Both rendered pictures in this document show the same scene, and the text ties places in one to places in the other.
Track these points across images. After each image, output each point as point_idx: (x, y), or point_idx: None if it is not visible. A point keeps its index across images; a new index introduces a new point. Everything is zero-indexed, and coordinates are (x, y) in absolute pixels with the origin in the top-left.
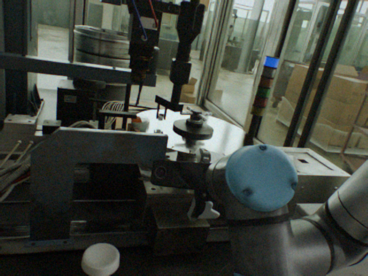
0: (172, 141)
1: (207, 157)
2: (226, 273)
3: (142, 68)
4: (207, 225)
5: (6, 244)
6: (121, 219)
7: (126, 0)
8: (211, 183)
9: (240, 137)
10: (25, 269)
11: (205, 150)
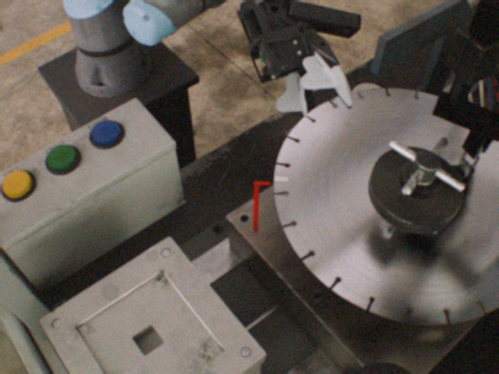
0: (402, 111)
1: (313, 35)
2: (245, 148)
3: None
4: (289, 132)
5: (447, 81)
6: None
7: None
8: None
9: (314, 223)
10: (411, 75)
11: (323, 46)
